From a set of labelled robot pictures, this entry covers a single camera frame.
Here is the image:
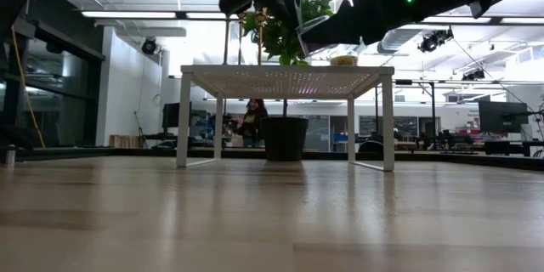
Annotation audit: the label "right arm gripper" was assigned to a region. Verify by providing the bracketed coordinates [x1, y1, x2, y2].
[303, 0, 399, 48]

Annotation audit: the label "yellow candle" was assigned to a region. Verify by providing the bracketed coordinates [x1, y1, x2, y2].
[329, 49, 360, 67]

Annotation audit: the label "medium gold candlestick holder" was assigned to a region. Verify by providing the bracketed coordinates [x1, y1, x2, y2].
[254, 7, 268, 66]

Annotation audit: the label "tall gold candlestick holder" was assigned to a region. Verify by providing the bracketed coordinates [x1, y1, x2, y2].
[236, 11, 248, 66]

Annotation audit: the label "green leafy plant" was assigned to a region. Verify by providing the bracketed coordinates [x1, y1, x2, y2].
[242, 0, 337, 118]

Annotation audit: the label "white perforated metal shelf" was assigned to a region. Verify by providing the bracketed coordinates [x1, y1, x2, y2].
[176, 64, 395, 173]

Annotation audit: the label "black ceiling spotlights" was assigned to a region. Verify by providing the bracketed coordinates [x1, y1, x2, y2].
[417, 26, 455, 54]

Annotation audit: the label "black plant pot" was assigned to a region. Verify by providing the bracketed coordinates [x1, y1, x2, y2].
[259, 116, 310, 162]

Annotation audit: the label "person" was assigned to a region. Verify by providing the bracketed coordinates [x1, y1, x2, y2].
[235, 98, 269, 148]

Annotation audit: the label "black computer monitor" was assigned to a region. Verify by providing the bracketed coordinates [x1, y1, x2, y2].
[479, 100, 530, 133]
[161, 101, 192, 135]

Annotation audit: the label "wooden crate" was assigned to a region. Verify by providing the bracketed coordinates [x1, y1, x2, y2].
[109, 134, 141, 149]

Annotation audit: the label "black aluminium table frame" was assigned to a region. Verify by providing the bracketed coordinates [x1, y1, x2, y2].
[0, 146, 544, 173]

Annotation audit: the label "yellow extension cord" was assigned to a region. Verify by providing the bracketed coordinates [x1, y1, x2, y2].
[10, 25, 47, 150]

